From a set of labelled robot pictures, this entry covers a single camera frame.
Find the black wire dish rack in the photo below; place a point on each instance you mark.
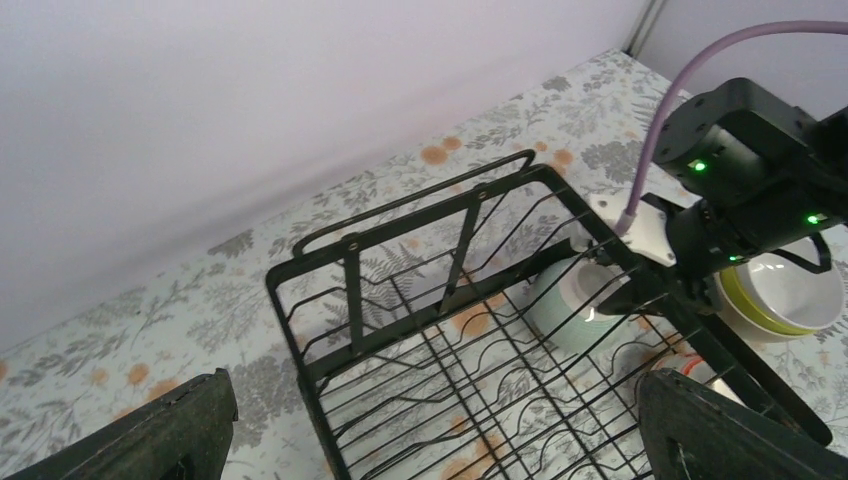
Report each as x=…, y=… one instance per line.
x=416, y=357

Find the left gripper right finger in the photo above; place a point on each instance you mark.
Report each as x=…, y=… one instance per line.
x=689, y=431

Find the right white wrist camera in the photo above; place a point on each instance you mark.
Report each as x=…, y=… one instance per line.
x=646, y=235

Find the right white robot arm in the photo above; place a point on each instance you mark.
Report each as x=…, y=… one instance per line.
x=768, y=178

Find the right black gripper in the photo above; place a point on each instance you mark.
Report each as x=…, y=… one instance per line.
x=706, y=238

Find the pale green bowl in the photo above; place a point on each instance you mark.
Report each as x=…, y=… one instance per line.
x=564, y=301

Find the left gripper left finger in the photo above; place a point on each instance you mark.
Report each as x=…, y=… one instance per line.
x=185, y=433

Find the red patterned white bowl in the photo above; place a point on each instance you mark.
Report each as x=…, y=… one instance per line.
x=696, y=368

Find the beige bowl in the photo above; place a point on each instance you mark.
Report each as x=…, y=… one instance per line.
x=743, y=326

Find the yellow-green bowl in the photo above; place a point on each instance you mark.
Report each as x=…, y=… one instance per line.
x=732, y=285

